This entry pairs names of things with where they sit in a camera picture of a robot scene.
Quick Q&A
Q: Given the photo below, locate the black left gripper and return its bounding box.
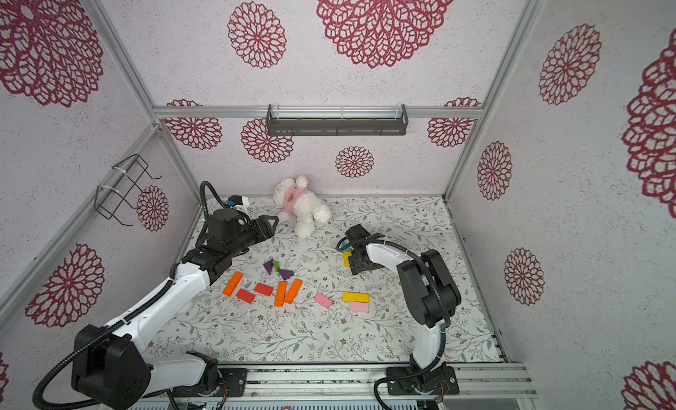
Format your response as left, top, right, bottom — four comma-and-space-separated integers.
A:
228, 213, 279, 259

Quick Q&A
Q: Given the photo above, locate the purple triangle block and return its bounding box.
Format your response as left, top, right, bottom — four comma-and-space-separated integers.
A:
278, 269, 294, 281
263, 260, 275, 274

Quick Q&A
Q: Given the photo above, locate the light pink block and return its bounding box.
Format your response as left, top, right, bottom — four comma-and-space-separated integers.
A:
350, 302, 369, 313

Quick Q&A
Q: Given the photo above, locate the magenta pink block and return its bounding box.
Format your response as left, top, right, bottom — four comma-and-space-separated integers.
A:
314, 293, 334, 310

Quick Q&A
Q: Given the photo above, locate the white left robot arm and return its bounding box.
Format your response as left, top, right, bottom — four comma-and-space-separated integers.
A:
32, 209, 279, 409

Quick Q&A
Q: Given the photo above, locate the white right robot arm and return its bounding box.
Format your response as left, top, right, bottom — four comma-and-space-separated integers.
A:
336, 237, 462, 409

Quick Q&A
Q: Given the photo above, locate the white teddy bear pink shirt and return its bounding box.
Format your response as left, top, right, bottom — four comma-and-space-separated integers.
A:
273, 175, 332, 238

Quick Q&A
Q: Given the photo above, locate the right red block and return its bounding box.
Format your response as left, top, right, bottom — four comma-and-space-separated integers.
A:
255, 283, 274, 297

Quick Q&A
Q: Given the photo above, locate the red block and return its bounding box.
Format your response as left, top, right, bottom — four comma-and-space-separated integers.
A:
236, 290, 255, 304
255, 283, 274, 297

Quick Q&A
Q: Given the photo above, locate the left orange long block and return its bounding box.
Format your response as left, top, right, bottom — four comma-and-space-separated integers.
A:
222, 272, 243, 297

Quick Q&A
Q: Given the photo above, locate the orange long block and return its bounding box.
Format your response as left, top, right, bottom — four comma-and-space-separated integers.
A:
222, 272, 243, 297
284, 280, 303, 304
274, 281, 287, 307

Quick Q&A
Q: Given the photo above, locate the middle orange long block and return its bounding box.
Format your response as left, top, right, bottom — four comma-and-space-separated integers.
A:
274, 281, 287, 307

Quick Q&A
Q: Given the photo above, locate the right orange long block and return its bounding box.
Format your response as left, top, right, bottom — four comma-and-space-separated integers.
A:
284, 280, 303, 304

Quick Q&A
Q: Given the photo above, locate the left red block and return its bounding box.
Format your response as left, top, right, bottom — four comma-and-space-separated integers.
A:
236, 290, 255, 304

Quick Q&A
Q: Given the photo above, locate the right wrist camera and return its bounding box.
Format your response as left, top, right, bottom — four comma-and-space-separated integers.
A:
345, 224, 371, 243

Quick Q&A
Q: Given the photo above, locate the black wire wall rack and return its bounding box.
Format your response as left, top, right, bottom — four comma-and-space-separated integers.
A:
93, 154, 161, 228

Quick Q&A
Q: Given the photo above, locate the grey wall shelf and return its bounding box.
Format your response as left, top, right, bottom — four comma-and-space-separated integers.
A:
264, 105, 409, 137

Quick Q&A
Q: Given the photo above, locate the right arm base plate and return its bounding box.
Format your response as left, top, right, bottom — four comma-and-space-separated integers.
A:
386, 362, 459, 396

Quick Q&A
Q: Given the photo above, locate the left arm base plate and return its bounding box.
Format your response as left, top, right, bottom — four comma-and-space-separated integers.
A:
172, 368, 248, 399

